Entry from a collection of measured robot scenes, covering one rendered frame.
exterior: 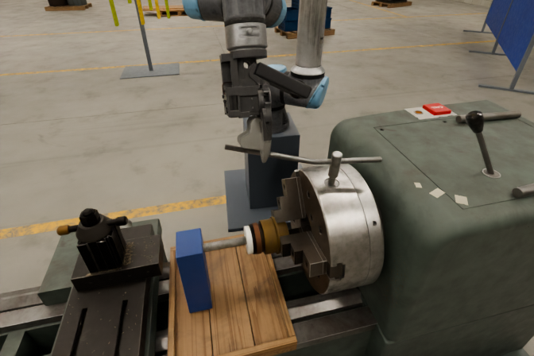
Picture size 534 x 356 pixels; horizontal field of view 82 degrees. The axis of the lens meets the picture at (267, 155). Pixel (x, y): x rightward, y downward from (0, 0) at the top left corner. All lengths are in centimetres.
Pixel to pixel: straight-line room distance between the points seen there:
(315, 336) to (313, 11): 90
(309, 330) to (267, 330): 11
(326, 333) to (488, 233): 45
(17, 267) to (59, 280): 155
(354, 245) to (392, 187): 16
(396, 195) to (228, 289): 52
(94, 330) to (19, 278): 169
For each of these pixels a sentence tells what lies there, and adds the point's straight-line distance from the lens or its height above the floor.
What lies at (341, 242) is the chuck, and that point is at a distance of 69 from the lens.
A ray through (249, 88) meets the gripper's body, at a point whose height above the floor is 147.
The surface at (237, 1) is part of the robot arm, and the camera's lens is 58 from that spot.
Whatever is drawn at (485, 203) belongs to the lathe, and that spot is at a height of 126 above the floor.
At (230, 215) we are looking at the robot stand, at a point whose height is 75.
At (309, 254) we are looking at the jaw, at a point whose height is 112.
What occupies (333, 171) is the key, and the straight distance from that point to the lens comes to 69.
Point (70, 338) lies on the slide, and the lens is 90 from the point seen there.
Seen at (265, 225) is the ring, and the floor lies 112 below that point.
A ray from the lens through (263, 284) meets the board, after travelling 96.
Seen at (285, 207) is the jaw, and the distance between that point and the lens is 79.
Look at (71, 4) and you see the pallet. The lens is 1304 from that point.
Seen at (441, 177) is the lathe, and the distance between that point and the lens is 80.
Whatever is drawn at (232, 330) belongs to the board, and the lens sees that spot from 90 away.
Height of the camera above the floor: 168
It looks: 34 degrees down
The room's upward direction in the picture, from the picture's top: straight up
